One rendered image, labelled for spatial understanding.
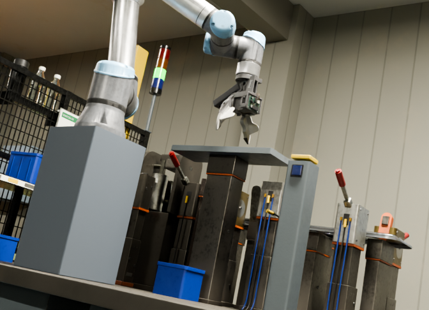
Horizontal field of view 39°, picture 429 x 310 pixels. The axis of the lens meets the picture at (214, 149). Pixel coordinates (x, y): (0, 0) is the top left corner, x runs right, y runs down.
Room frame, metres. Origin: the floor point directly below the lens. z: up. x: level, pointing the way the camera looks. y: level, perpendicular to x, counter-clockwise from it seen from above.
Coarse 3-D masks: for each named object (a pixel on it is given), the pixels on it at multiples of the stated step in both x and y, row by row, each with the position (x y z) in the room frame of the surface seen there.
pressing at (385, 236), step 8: (248, 224) 2.20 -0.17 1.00; (320, 232) 2.04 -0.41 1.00; (328, 232) 2.00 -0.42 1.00; (368, 232) 1.84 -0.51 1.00; (376, 232) 1.83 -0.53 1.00; (384, 240) 1.94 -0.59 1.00; (392, 240) 1.90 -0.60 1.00; (400, 240) 1.81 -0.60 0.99; (400, 248) 1.96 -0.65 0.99; (408, 248) 1.94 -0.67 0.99
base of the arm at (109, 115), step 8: (88, 104) 1.69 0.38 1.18; (96, 104) 1.67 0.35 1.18; (104, 104) 1.67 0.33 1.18; (112, 104) 1.67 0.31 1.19; (88, 112) 1.67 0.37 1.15; (96, 112) 1.66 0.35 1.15; (104, 112) 1.67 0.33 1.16; (112, 112) 1.67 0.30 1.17; (120, 112) 1.69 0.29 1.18; (80, 120) 1.67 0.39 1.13; (88, 120) 1.66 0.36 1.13; (96, 120) 1.66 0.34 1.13; (104, 120) 1.66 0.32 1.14; (112, 120) 1.67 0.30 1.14; (120, 120) 1.69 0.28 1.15; (104, 128) 1.65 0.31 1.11; (112, 128) 1.66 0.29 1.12; (120, 128) 1.69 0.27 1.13; (120, 136) 1.69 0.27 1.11
